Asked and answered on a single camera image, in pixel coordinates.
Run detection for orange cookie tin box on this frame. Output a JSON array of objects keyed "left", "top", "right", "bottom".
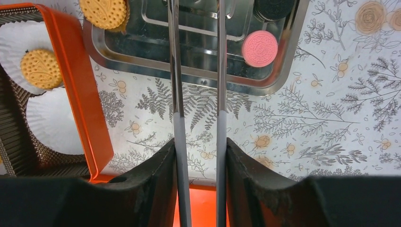
[{"left": 0, "top": 3, "right": 113, "bottom": 183}]

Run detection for black cookie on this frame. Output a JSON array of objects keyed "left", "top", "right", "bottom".
[{"left": 253, "top": 0, "right": 295, "bottom": 22}]

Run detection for orange tin lid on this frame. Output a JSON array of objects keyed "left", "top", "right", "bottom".
[{"left": 91, "top": 174, "right": 231, "bottom": 227}]

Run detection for white paper cup liner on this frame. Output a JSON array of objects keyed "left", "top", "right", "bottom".
[
  {"left": 26, "top": 87, "right": 84, "bottom": 155},
  {"left": 0, "top": 20, "right": 64, "bottom": 95}
]

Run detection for pink cookie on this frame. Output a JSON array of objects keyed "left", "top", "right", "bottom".
[{"left": 241, "top": 30, "right": 278, "bottom": 68}]

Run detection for stainless steel tray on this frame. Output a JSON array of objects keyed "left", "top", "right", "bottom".
[{"left": 83, "top": 0, "right": 309, "bottom": 96}]

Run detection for floral patterned tablecloth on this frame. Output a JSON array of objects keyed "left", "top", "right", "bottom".
[{"left": 92, "top": 0, "right": 401, "bottom": 181}]

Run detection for steel tongs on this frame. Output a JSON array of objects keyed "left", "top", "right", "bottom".
[{"left": 167, "top": 0, "right": 227, "bottom": 227}]

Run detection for orange cookie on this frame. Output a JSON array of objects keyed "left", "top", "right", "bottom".
[
  {"left": 79, "top": 0, "right": 130, "bottom": 32},
  {"left": 20, "top": 49, "right": 63, "bottom": 89}
]

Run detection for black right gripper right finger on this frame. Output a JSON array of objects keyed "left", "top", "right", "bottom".
[{"left": 227, "top": 139, "right": 401, "bottom": 227}]

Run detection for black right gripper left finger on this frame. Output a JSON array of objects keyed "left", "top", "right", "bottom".
[{"left": 0, "top": 140, "right": 177, "bottom": 227}]

